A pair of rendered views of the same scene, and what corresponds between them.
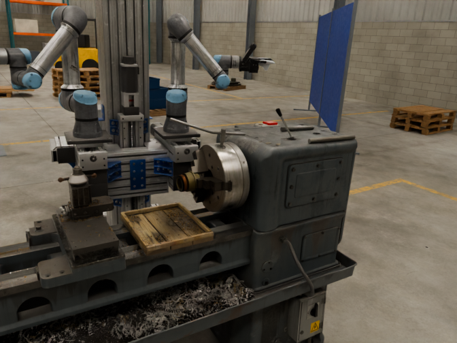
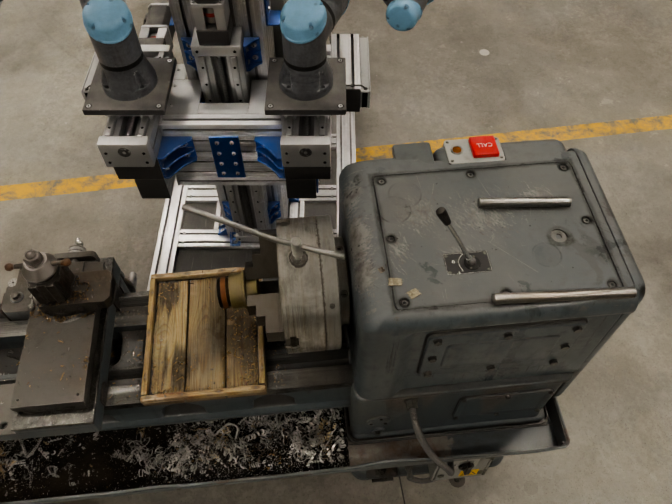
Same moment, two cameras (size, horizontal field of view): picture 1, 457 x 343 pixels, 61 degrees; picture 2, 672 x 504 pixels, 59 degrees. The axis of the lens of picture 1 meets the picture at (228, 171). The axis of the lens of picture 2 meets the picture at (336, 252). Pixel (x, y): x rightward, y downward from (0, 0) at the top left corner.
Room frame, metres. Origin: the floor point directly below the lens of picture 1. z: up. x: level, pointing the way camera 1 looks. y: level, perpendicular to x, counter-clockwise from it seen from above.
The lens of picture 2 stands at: (1.10, -0.34, 2.29)
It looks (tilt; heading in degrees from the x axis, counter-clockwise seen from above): 56 degrees down; 26
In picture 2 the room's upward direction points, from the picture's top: straight up
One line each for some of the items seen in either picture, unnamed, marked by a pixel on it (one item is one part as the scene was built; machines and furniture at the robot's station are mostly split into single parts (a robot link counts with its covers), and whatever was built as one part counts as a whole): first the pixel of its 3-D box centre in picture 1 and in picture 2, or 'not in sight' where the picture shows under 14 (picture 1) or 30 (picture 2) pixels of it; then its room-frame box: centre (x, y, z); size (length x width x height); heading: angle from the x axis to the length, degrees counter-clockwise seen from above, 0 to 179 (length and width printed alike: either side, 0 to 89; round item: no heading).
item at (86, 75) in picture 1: (81, 83); not in sight; (10.55, 4.03, 0.36); 1.26 x 0.86 x 0.73; 136
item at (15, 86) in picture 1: (20, 77); not in sight; (1.93, 1.03, 1.46); 0.11 x 0.08 x 0.11; 47
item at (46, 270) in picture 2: (77, 177); (37, 264); (1.47, 0.60, 1.13); 0.08 x 0.08 x 0.03
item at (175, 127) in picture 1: (176, 122); (305, 68); (2.26, 0.32, 1.21); 0.15 x 0.15 x 0.10
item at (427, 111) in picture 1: (422, 118); not in sight; (8.69, -4.25, 0.22); 1.25 x 0.86 x 0.44; 127
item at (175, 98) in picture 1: (176, 102); (304, 29); (2.27, 0.32, 1.33); 0.13 x 0.12 x 0.14; 5
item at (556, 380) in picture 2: (272, 273); (432, 370); (1.94, -0.28, 0.43); 0.60 x 0.48 x 0.86; 122
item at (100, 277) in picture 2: (87, 208); (72, 294); (1.48, 0.58, 0.99); 0.20 x 0.10 x 0.05; 122
